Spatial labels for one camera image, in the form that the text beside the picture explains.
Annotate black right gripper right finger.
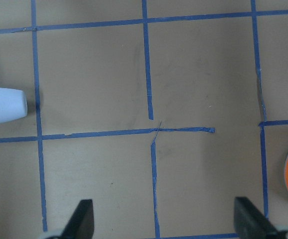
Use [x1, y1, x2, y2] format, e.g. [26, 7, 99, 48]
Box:
[234, 197, 288, 239]

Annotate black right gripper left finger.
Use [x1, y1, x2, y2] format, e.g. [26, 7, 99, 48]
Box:
[38, 199, 95, 239]

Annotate light blue cup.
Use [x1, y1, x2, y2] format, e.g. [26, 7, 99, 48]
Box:
[0, 88, 27, 123]

